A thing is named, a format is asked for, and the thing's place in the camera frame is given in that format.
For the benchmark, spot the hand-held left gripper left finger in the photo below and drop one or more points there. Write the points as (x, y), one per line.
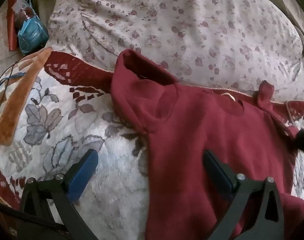
(83, 173)

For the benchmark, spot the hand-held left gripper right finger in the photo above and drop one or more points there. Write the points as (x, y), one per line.
(217, 170)

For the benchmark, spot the maroon sweatshirt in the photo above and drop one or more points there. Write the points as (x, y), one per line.
(192, 130)

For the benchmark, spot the plush floral blanket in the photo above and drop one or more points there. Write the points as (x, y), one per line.
(67, 130)

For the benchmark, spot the beige cloth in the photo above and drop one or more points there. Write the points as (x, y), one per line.
(287, 2)

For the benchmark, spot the floral white pillow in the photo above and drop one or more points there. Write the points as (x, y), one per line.
(192, 30)

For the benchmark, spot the blue plastic packet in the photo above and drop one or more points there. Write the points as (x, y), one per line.
(32, 35)

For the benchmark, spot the red cardboard box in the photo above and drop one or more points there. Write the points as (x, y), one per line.
(11, 25)

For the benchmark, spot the clear bag with dark contents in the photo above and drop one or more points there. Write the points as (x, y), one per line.
(24, 10)

